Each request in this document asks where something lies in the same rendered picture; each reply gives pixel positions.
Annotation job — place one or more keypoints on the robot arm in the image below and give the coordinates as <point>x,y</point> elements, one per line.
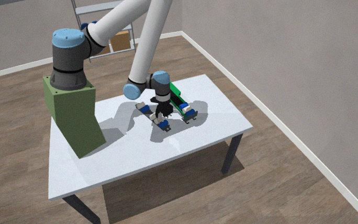
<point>71,46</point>

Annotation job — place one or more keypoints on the blue cylinder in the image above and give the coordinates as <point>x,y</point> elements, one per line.
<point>163,124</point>
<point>190,112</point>
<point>145,108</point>
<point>183,105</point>

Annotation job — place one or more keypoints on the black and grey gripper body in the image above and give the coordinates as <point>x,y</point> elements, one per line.
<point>165,108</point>

